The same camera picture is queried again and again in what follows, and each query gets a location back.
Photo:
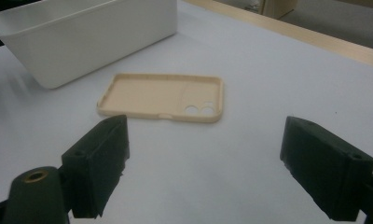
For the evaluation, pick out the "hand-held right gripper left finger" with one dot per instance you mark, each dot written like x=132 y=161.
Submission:
x=94 y=165

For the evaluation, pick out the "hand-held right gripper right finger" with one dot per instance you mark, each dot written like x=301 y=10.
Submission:
x=327 y=168

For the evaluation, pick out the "beige phone case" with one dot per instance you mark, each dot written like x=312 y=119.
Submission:
x=147 y=98

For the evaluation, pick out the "white plastic storage box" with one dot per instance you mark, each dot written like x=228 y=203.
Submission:
x=88 y=46

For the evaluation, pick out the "wooden table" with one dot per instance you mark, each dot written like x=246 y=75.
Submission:
x=299 y=34

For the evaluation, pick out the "wooden shelf unit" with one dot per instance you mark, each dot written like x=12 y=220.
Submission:
x=278 y=7

